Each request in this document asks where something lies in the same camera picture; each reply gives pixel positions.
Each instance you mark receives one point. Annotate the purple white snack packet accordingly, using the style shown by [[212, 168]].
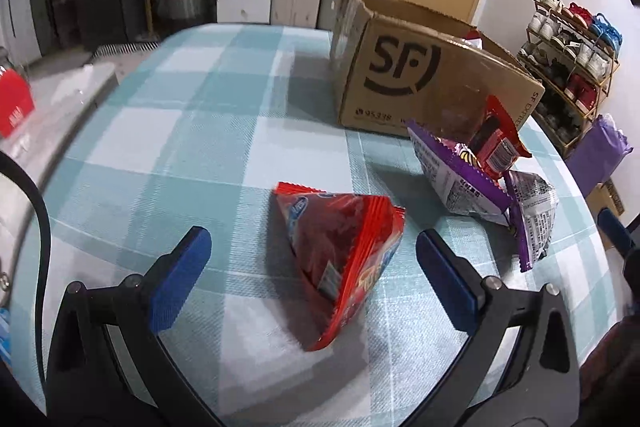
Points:
[[450, 177], [532, 212]]

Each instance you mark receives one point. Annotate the patterned floor rug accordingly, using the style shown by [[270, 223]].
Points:
[[125, 48]]

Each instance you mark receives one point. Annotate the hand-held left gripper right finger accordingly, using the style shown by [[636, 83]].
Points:
[[447, 282]]

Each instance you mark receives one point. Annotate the wooden shoe rack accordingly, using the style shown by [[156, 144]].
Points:
[[607, 87]]

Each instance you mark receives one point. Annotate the brown cardboard box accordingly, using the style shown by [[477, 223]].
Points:
[[400, 72]]

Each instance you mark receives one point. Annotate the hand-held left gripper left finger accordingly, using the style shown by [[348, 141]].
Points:
[[180, 277]]

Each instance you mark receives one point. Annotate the purple bag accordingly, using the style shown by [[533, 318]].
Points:
[[595, 157]]

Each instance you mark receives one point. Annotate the red box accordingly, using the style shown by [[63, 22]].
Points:
[[15, 104]]

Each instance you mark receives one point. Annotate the printed cardboard box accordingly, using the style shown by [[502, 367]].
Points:
[[607, 202]]

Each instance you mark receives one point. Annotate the person's right hand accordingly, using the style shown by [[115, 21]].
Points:
[[607, 362]]

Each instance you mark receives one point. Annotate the large red snack packet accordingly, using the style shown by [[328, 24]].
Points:
[[330, 247]]

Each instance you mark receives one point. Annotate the small red cookie packet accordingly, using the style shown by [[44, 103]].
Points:
[[495, 147]]

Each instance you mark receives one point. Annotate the white grey appliance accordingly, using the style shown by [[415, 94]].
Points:
[[60, 107]]

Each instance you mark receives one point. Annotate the light blue tissue pack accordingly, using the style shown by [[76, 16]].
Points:
[[4, 332]]

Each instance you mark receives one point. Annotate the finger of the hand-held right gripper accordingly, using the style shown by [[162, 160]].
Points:
[[612, 227]]

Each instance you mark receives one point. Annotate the shoe rack with shoes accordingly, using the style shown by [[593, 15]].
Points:
[[565, 52]]

